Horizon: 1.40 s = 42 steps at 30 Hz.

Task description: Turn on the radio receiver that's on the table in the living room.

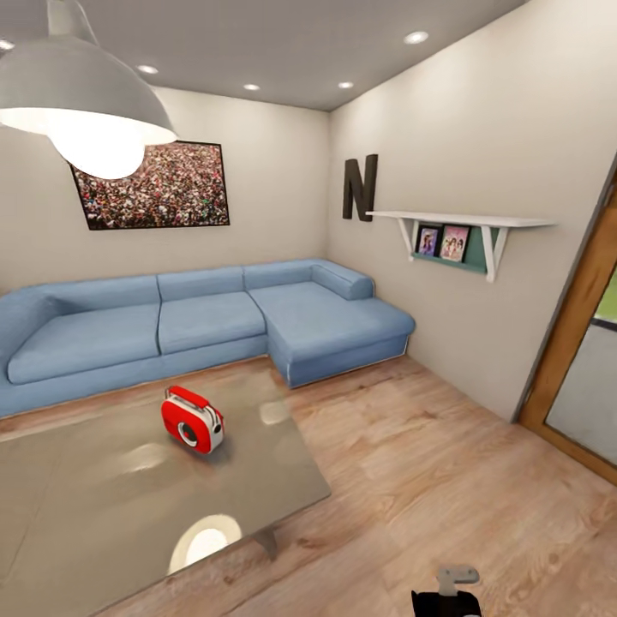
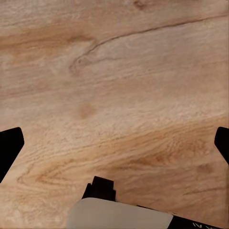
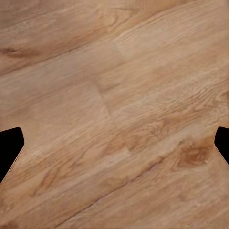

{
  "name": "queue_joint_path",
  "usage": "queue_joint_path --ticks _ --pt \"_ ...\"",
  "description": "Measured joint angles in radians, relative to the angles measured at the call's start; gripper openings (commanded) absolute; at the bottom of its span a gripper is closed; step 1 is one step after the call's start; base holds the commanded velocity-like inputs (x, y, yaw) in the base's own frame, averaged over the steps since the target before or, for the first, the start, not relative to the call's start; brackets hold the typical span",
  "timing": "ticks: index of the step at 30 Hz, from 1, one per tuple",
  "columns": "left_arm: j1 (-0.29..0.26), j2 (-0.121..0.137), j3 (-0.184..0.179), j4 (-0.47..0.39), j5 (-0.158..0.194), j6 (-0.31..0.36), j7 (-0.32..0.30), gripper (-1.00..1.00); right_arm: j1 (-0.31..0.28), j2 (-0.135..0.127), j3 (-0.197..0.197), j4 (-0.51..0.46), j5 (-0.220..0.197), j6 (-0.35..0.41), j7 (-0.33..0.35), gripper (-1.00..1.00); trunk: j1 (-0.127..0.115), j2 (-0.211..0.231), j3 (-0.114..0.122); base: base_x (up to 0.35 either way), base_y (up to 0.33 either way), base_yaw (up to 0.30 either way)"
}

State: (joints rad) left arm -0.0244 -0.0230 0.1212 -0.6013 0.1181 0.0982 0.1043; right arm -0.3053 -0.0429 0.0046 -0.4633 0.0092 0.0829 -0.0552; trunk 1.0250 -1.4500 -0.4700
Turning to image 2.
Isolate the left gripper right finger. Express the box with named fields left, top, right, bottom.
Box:
left=215, top=127, right=229, bottom=164

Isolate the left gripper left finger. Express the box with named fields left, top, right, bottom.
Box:
left=0, top=127, right=24, bottom=183

